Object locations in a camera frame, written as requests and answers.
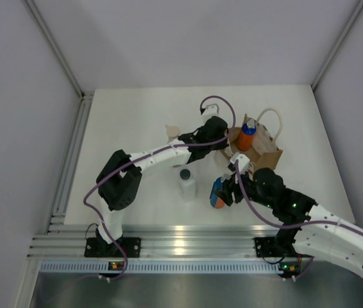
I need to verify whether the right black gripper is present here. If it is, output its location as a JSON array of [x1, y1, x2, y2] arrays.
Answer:
[[214, 167, 275, 209]]

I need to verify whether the orange blue spray bottle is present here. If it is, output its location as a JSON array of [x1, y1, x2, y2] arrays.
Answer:
[[209, 177, 225, 209]]

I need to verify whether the orange bottle blue cap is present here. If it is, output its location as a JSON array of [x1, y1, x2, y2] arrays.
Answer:
[[237, 118, 257, 151]]

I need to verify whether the white bottle grey cap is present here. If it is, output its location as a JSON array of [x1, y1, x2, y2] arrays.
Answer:
[[178, 169, 197, 202]]

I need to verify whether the brown canvas bag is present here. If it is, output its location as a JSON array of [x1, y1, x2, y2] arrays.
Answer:
[[214, 108, 283, 174]]

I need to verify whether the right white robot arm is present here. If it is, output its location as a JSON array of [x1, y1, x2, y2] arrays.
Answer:
[[211, 168, 363, 279]]

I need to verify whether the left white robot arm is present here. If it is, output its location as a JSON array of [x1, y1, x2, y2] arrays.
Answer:
[[83, 115, 232, 257]]

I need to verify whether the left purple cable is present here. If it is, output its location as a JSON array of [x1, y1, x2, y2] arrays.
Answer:
[[83, 95, 237, 280]]

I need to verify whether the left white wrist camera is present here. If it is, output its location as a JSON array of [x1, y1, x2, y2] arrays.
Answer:
[[201, 103, 219, 123]]

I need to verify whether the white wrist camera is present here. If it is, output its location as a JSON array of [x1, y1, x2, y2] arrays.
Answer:
[[228, 152, 254, 174], [201, 103, 219, 123]]

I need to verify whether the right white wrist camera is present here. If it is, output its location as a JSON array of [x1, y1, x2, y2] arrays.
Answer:
[[228, 152, 254, 174]]

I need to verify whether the right black mount plate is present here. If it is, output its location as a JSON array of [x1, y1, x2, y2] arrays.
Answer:
[[254, 237, 282, 258]]

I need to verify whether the black mount plate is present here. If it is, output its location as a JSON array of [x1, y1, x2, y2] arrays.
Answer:
[[254, 237, 282, 258], [84, 236, 142, 258]]

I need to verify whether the right aluminium frame post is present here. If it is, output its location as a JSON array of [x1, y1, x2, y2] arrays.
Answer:
[[310, 0, 363, 92]]

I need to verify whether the aluminium frame post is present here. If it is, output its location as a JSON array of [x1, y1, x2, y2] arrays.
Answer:
[[21, 0, 85, 97], [310, 0, 363, 92]]

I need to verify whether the left aluminium frame post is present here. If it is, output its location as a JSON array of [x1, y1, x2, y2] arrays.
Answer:
[[21, 0, 85, 97]]

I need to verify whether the left black mount plate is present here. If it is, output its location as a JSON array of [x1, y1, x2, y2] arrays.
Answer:
[[84, 236, 142, 258]]

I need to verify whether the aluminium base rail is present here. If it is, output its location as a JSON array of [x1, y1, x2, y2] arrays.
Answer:
[[28, 224, 277, 259]]

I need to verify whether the grey slotted cable duct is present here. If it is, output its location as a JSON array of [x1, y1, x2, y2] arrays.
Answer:
[[40, 260, 298, 274]]

